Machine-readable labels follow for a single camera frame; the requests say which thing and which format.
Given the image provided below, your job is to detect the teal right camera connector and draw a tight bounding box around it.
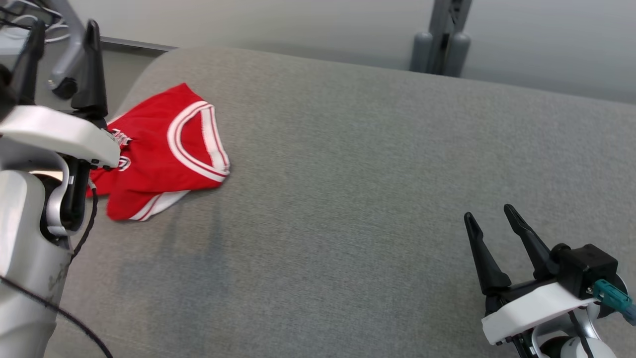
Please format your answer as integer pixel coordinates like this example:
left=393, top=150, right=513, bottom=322
left=591, top=278, right=636, bottom=326

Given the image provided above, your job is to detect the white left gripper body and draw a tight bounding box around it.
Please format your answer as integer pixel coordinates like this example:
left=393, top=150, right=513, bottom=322
left=0, top=104, right=120, bottom=232

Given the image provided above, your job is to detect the grey desk frame with cables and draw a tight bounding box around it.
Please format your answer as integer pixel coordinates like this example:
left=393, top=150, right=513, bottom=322
left=0, top=0, right=85, bottom=100

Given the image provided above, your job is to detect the grey fabric sofa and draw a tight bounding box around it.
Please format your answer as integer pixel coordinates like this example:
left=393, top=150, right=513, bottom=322
left=47, top=46, right=636, bottom=358

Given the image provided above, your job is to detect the grey metal partition post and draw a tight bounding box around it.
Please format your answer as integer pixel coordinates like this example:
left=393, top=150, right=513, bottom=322
left=410, top=0, right=473, bottom=78

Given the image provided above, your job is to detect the red white sports jersey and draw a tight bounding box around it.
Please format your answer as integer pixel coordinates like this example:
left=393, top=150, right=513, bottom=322
left=87, top=83, right=231, bottom=222

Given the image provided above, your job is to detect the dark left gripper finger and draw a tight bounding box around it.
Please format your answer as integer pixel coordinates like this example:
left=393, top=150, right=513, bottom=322
left=10, top=19, right=46, bottom=105
left=71, top=19, right=109, bottom=128

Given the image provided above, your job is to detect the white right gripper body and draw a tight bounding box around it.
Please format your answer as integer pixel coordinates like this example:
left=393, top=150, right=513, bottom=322
left=481, top=278, right=597, bottom=358

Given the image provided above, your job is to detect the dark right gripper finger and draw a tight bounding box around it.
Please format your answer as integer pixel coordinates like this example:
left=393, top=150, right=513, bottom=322
left=464, top=212, right=512, bottom=297
left=503, top=204, right=557, bottom=280

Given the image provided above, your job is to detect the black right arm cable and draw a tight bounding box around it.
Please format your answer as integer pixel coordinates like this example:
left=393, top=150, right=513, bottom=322
left=569, top=311, right=595, bottom=358

